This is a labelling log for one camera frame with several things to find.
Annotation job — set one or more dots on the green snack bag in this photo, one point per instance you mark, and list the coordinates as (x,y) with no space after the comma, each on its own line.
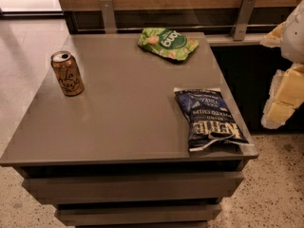
(167,43)

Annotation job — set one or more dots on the blue potato chip bag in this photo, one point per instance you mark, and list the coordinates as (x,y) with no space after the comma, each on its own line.
(209,117)

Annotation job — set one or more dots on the left metal bracket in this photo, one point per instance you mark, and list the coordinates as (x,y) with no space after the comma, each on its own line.
(108,14)

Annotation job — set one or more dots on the metal bracket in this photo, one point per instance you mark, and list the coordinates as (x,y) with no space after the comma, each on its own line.
(108,14)
(238,31)

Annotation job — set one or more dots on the right metal bracket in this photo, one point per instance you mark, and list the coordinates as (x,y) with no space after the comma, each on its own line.
(238,31)

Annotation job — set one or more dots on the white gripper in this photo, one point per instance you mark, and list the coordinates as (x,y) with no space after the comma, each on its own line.
(294,37)

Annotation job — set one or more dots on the orange soda can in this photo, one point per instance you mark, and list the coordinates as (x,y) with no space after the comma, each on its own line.
(67,73)

